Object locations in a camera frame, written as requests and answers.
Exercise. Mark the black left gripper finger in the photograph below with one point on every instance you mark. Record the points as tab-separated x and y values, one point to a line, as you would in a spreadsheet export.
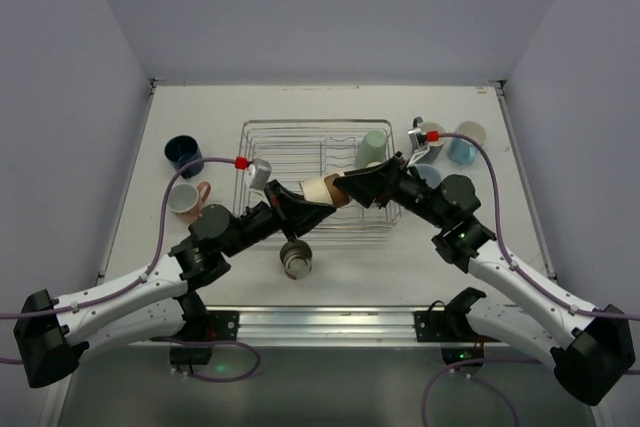
301	219
285	203

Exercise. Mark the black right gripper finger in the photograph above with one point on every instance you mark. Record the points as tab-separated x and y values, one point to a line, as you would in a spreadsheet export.
370	195
373	181

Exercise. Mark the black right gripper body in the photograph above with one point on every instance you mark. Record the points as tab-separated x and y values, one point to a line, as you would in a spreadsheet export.
397	179

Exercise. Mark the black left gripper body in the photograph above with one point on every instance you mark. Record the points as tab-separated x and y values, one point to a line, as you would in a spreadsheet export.
280	210

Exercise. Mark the pale blue grey cup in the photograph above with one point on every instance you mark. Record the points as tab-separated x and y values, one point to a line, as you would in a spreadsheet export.
429	174

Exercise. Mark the dark teal grey mug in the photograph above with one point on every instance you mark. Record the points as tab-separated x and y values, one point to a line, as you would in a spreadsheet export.
436	141

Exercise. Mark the light blue mug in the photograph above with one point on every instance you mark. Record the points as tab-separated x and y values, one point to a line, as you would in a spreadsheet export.
461	151

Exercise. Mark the pink dotted mug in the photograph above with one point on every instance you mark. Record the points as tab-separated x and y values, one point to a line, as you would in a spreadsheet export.
186	201

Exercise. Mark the dark blue mug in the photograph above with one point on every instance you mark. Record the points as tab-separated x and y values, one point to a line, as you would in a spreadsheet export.
182	150

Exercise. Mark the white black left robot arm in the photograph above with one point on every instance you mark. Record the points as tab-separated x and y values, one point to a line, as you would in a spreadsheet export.
55	334

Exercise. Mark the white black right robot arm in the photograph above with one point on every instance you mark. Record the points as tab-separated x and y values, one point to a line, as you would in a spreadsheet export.
587	348

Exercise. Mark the mint green cup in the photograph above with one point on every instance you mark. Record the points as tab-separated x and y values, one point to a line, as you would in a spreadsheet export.
371	149

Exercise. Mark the left controller box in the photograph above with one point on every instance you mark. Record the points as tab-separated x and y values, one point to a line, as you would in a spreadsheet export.
189	358

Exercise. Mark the controller box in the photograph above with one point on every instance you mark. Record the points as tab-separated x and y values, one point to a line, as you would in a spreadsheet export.
467	359
189	358

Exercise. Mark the right controller box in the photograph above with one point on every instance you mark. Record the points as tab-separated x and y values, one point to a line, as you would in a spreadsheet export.
467	359

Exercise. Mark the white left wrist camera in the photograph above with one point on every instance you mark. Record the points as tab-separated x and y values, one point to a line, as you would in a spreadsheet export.
258	174

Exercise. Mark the chrome wire dish rack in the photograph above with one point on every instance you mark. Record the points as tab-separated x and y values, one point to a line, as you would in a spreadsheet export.
299	150

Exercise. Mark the aluminium mounting rail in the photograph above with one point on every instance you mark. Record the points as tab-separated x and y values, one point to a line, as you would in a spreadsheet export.
335	326

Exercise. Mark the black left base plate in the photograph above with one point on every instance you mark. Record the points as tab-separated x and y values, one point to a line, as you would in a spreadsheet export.
222	325

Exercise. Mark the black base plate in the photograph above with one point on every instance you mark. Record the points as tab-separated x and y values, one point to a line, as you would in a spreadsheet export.
431	325
222	325

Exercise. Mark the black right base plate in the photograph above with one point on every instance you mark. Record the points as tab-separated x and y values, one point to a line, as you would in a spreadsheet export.
431	325

